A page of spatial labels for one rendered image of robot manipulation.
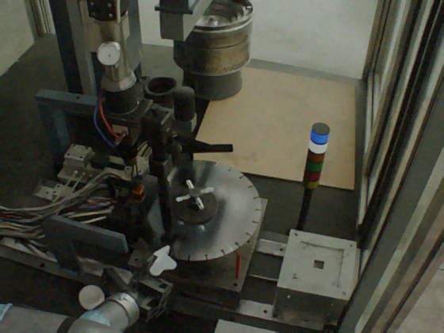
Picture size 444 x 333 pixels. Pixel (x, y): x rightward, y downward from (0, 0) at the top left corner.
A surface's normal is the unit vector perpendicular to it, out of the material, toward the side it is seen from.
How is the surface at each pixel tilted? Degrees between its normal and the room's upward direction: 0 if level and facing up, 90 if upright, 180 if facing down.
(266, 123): 0
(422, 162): 90
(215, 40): 90
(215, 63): 90
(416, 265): 90
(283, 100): 0
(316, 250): 0
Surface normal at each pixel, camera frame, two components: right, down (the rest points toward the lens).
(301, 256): 0.01, -0.70
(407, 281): -0.26, 0.69
